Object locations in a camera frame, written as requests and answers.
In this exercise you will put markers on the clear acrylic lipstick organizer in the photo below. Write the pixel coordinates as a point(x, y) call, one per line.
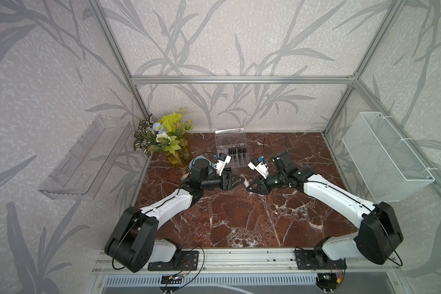
point(232, 138)

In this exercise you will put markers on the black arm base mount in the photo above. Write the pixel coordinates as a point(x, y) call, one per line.
point(181, 261)

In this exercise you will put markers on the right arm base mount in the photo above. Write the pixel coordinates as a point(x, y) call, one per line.
point(309, 259)

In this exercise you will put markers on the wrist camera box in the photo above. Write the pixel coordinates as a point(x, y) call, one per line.
point(223, 160)
point(259, 165)

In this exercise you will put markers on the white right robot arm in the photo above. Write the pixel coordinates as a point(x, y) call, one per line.
point(378, 235)

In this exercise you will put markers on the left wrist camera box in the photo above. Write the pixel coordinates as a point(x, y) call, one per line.
point(223, 160)

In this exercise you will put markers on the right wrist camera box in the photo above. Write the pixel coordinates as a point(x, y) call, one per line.
point(259, 165)

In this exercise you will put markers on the aluminium front rail frame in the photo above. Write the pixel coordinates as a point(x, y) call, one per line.
point(247, 271)

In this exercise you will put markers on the white wire mesh basket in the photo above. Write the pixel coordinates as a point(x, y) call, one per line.
point(390, 168)

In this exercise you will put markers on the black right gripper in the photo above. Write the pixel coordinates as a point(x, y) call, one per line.
point(260, 186)

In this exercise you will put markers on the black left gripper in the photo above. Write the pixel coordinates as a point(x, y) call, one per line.
point(226, 184)

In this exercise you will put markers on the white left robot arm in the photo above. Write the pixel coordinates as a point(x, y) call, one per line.
point(133, 242)

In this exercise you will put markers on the artificial flower plant vase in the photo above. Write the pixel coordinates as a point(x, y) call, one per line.
point(168, 135)

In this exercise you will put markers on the clear acrylic wall shelf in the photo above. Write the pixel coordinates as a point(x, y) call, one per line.
point(83, 170)

